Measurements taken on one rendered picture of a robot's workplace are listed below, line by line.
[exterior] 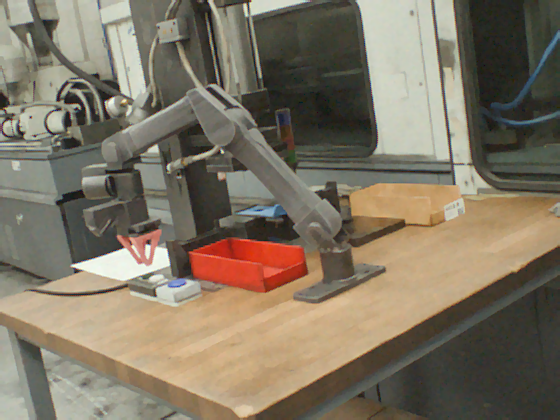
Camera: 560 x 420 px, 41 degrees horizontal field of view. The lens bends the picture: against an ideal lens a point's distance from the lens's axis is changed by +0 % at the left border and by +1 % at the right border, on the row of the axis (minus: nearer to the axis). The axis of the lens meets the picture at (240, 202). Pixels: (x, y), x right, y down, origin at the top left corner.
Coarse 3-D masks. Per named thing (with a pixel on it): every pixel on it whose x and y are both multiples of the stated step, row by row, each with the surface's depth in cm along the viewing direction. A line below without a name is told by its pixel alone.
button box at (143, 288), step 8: (152, 272) 166; (136, 280) 163; (144, 280) 161; (160, 280) 158; (168, 280) 158; (32, 288) 181; (112, 288) 168; (120, 288) 168; (136, 288) 161; (144, 288) 158; (152, 288) 155; (136, 296) 162; (144, 296) 159; (152, 296) 156
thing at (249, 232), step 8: (280, 216) 182; (224, 224) 181; (256, 224) 177; (280, 224) 186; (288, 224) 184; (240, 232) 177; (248, 232) 176; (256, 232) 177; (264, 232) 179; (272, 232) 189; (280, 232) 187; (288, 232) 184; (296, 232) 185; (256, 240) 177; (264, 240) 179
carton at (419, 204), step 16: (352, 192) 193; (368, 192) 196; (384, 192) 198; (400, 192) 194; (416, 192) 190; (432, 192) 186; (448, 192) 182; (352, 208) 192; (368, 208) 188; (384, 208) 184; (400, 208) 180; (416, 208) 176; (432, 208) 187; (448, 208) 177; (464, 208) 181; (416, 224) 177; (432, 224) 174
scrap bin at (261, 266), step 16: (224, 240) 172; (240, 240) 170; (192, 256) 165; (208, 256) 160; (224, 256) 172; (240, 256) 171; (256, 256) 167; (272, 256) 162; (288, 256) 158; (304, 256) 154; (192, 272) 167; (208, 272) 162; (224, 272) 157; (240, 272) 153; (256, 272) 148; (272, 272) 159; (288, 272) 152; (304, 272) 154; (256, 288) 150; (272, 288) 149
